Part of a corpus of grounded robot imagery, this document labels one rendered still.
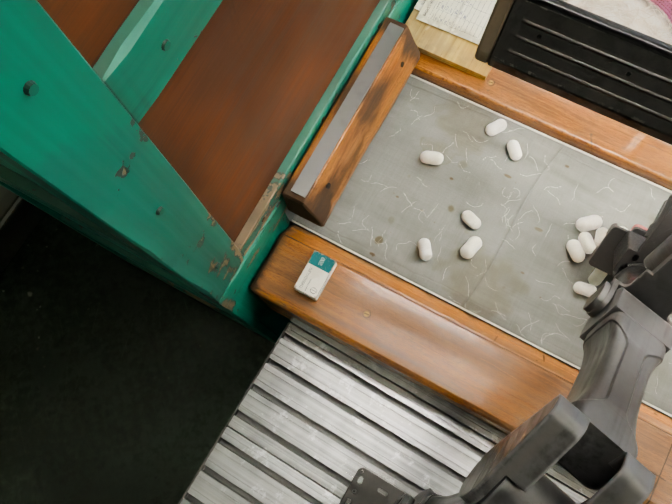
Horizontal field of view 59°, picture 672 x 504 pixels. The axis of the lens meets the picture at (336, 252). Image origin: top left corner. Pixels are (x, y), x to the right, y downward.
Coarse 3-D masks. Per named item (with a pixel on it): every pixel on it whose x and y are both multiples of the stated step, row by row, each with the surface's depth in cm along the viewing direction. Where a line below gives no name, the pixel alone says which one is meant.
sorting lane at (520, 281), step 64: (384, 128) 92; (448, 128) 91; (512, 128) 91; (384, 192) 89; (448, 192) 89; (512, 192) 88; (576, 192) 88; (640, 192) 87; (384, 256) 87; (448, 256) 86; (512, 256) 86; (512, 320) 83; (576, 320) 83
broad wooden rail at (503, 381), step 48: (288, 240) 85; (288, 288) 84; (336, 288) 83; (384, 288) 83; (336, 336) 82; (384, 336) 81; (432, 336) 81; (480, 336) 81; (432, 384) 79; (480, 384) 79; (528, 384) 79
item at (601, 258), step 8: (616, 224) 76; (608, 232) 77; (616, 232) 76; (624, 232) 76; (608, 240) 77; (616, 240) 76; (600, 248) 78; (608, 248) 77; (592, 256) 79; (600, 256) 78; (608, 256) 78; (592, 264) 79; (600, 264) 79; (608, 264) 78; (632, 264) 72; (640, 264) 71; (608, 272) 79; (616, 272) 73
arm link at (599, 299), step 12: (660, 252) 66; (648, 264) 67; (660, 264) 65; (648, 276) 64; (660, 276) 64; (600, 288) 66; (612, 288) 65; (624, 288) 66; (636, 288) 66; (648, 288) 65; (660, 288) 64; (588, 300) 67; (600, 300) 64; (648, 300) 65; (660, 300) 65; (588, 312) 65; (660, 312) 65
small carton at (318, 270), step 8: (312, 256) 83; (320, 256) 83; (312, 264) 82; (320, 264) 82; (328, 264) 82; (336, 264) 83; (304, 272) 82; (312, 272) 82; (320, 272) 82; (328, 272) 82; (304, 280) 82; (312, 280) 82; (320, 280) 82; (296, 288) 82; (304, 288) 82; (312, 288) 81; (320, 288) 81; (312, 296) 81
